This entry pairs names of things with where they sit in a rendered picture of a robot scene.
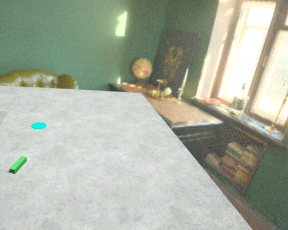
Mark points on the green rectangular post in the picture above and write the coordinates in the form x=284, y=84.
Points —
x=19, y=163

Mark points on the cyan circle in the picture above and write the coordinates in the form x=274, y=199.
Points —
x=38, y=125

